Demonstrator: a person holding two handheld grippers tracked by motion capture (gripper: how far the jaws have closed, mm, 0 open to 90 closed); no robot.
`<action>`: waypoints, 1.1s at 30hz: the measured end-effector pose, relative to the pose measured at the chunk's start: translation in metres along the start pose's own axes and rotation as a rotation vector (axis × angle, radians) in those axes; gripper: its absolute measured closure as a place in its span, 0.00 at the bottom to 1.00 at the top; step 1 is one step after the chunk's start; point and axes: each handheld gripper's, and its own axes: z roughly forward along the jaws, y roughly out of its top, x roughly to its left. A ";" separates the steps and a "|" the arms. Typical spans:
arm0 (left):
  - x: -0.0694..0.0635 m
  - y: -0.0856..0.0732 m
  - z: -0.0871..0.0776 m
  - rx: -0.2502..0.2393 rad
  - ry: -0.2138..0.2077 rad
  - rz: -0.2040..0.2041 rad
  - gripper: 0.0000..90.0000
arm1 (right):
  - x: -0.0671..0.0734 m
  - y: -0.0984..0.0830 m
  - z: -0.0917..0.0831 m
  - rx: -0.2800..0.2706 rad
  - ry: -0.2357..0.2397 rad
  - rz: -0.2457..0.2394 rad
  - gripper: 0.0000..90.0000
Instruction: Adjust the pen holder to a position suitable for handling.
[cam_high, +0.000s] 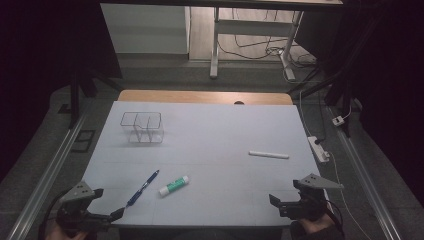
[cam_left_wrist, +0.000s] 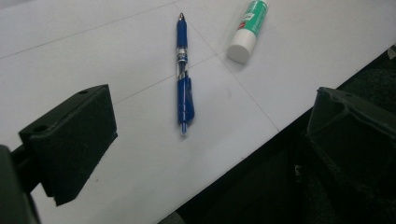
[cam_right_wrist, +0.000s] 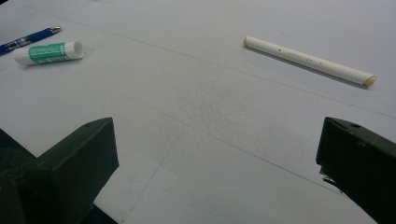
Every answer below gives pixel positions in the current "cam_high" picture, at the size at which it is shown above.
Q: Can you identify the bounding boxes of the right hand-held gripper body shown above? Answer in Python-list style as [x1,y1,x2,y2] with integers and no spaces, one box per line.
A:
[278,172,345,222]

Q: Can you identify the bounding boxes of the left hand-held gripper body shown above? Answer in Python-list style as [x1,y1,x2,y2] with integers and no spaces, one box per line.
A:
[55,180,113,234]

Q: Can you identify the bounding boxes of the blue pen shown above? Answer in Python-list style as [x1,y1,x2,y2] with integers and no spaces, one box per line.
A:
[125,169,160,208]

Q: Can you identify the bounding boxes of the clear plastic pen organizer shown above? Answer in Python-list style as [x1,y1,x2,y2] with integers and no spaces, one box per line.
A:
[119,111,165,145]

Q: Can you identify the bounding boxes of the person's right hand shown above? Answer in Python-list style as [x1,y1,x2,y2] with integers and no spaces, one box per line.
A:
[299,213,336,236]

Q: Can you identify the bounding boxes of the person's left hand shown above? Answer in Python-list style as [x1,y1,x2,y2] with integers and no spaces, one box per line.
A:
[44,219,89,240]

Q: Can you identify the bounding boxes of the white power strip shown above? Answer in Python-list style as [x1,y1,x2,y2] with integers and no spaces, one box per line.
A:
[307,135,330,164]

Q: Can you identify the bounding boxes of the white green glue stick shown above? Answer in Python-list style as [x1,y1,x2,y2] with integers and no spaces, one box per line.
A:
[158,175,190,198]

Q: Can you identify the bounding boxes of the white table mat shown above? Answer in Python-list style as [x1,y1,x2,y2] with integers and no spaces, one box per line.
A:
[81,100,329,228]

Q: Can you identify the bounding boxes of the black metal stand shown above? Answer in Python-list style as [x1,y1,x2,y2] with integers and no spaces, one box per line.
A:
[287,63,355,138]
[66,63,125,130]

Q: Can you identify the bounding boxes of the wooden table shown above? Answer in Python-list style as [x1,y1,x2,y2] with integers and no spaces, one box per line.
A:
[117,89,294,106]

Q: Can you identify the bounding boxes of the white cabinet panel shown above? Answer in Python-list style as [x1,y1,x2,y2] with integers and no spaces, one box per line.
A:
[99,3,192,55]

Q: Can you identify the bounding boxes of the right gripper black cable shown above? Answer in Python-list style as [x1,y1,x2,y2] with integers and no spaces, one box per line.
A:
[324,198,345,236]

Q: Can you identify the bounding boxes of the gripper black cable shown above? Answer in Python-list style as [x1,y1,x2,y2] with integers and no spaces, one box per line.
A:
[37,189,73,240]
[324,198,345,236]

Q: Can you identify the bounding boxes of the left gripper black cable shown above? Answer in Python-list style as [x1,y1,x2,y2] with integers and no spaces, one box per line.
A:
[37,189,73,240]

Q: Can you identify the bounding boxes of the white power strip cable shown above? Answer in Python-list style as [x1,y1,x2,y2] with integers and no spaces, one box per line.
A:
[327,151,373,240]

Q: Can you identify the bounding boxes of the aluminium rail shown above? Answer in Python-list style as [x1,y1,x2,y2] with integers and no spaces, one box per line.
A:
[328,105,404,240]
[5,109,90,240]

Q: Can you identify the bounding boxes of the black floor frame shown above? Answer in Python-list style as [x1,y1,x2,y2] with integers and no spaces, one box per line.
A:
[71,129,97,154]

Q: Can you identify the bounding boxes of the black plug cable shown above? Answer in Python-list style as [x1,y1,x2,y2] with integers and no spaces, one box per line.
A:
[313,92,327,145]

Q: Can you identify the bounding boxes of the black floor cables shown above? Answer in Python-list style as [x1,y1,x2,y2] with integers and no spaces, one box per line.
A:
[217,9,317,67]

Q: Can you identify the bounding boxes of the white desk frame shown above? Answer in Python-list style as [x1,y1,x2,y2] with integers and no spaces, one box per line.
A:
[209,6,306,81]

